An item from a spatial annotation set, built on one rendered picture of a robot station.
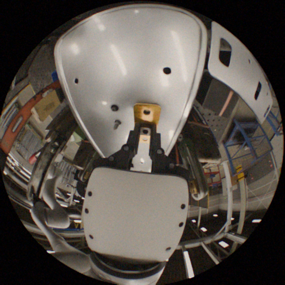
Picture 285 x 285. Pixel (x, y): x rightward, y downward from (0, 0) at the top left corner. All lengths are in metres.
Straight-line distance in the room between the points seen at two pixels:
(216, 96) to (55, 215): 0.66
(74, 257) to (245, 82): 0.45
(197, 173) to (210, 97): 0.14
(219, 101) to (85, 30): 0.23
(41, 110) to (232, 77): 0.28
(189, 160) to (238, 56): 0.22
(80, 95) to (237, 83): 0.25
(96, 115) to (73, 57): 0.12
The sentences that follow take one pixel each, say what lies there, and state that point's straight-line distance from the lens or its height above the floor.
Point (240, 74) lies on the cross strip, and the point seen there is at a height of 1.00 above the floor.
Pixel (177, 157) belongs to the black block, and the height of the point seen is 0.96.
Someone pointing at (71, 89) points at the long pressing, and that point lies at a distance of 0.17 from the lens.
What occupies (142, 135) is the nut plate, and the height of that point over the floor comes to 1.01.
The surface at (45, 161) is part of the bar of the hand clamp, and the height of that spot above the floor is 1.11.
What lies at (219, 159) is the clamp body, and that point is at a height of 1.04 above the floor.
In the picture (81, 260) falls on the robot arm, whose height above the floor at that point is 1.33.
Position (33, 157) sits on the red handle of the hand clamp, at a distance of 0.29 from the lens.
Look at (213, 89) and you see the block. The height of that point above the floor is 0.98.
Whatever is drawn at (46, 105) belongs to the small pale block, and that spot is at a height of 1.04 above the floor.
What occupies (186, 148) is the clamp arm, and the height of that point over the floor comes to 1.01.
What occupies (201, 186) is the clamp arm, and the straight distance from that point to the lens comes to 0.17.
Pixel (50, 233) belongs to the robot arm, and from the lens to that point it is 0.48.
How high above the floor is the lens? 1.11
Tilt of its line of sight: 36 degrees down
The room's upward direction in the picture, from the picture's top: 172 degrees counter-clockwise
